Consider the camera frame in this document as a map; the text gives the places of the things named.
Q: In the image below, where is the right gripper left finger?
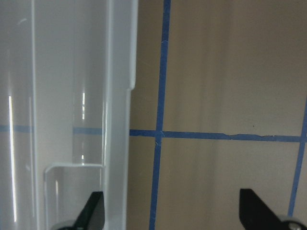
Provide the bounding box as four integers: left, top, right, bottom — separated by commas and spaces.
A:
51, 191, 105, 230

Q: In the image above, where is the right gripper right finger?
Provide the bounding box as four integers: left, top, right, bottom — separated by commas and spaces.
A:
239, 188, 307, 230

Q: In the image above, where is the clear plastic box lid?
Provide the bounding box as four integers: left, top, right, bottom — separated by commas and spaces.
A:
0, 0, 138, 230

